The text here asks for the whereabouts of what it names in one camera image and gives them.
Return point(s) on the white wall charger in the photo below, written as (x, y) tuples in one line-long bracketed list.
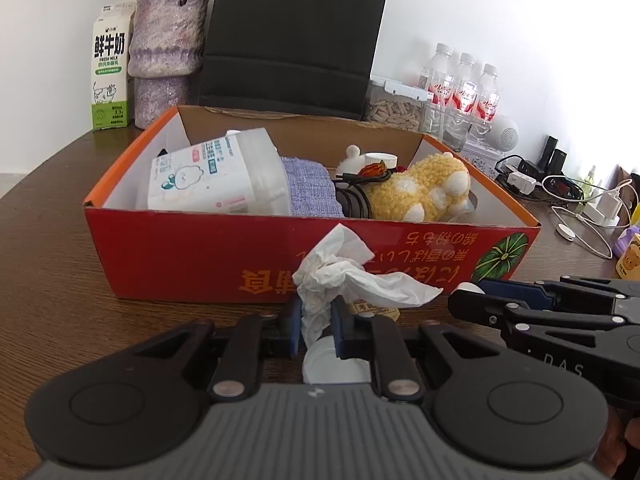
[(607, 205)]

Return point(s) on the purple mottled vase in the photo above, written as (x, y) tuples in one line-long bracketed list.
[(165, 50)]

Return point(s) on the black sunglasses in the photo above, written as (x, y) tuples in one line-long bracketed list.
[(562, 190)]

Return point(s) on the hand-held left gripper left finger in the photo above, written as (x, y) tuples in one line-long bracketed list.
[(295, 330)]

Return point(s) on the white round speaker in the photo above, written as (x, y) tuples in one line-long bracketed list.
[(505, 132)]

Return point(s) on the white power adapter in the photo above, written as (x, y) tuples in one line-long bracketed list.
[(520, 180)]

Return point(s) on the small tan labelled packet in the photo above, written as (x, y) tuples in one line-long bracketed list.
[(375, 308)]

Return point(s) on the white tissue pack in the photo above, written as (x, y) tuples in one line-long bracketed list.
[(480, 160)]

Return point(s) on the clear drinking glass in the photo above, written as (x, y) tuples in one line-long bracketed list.
[(457, 132)]

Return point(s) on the small clear spray bottle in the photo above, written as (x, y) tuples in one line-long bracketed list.
[(591, 180)]

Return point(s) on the white green milk carton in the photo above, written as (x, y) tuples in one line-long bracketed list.
[(110, 60)]

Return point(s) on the red cardboard box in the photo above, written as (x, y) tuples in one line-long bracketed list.
[(200, 260)]

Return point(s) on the yellow white plush toy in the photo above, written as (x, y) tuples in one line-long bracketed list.
[(420, 185)]

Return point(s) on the red fabric rose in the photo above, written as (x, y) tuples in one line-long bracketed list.
[(375, 170)]

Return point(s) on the white tissue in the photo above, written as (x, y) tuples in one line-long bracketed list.
[(345, 270)]

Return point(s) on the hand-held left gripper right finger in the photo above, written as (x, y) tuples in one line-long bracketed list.
[(340, 332)]

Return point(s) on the red label water bottle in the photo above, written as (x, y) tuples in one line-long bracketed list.
[(464, 92), (487, 100), (440, 85)]

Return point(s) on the black power adapter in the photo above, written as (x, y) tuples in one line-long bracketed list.
[(527, 166)]

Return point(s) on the yellow bear mug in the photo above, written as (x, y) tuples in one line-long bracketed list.
[(629, 260)]

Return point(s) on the black paper bag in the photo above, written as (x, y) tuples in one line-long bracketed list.
[(290, 35)]

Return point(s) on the clear snack container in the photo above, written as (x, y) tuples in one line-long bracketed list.
[(395, 110)]

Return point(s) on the white ribbed bottle cap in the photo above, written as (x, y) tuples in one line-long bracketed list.
[(330, 367)]

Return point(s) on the black upright charging dock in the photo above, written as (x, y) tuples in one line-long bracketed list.
[(550, 152)]

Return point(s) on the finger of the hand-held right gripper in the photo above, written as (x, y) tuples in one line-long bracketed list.
[(510, 289), (475, 305)]

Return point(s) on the white wet wipes pack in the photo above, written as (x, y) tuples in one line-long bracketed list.
[(215, 175)]

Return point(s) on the purple fabric pouch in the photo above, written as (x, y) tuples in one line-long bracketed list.
[(310, 190)]

